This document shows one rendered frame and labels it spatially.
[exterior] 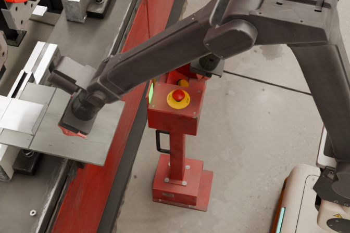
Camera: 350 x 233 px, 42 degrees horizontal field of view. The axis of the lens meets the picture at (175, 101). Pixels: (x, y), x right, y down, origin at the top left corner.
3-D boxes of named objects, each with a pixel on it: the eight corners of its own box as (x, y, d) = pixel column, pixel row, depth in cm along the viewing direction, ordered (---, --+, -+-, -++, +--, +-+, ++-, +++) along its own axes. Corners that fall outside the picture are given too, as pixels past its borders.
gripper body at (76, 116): (59, 124, 98) (69, 111, 92) (75, 87, 104) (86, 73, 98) (86, 137, 100) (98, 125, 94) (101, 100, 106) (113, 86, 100)
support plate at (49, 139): (103, 166, 106) (102, 164, 105) (-2, 143, 109) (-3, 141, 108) (125, 103, 116) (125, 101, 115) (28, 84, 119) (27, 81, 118)
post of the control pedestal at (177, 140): (182, 180, 198) (184, 115, 153) (170, 178, 198) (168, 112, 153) (184, 169, 201) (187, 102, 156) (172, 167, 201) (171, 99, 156)
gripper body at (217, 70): (192, 53, 142) (199, 38, 136) (223, 63, 143) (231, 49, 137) (188, 69, 139) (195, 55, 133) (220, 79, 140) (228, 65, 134)
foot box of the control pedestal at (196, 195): (207, 212, 202) (208, 202, 192) (152, 201, 205) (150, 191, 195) (213, 171, 213) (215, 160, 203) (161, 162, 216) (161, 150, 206)
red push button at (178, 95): (183, 106, 141) (183, 100, 138) (171, 104, 141) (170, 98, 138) (186, 95, 143) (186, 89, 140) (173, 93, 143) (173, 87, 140)
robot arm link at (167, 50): (265, 49, 55) (286, -12, 60) (233, 20, 53) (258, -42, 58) (100, 114, 89) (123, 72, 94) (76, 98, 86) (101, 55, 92)
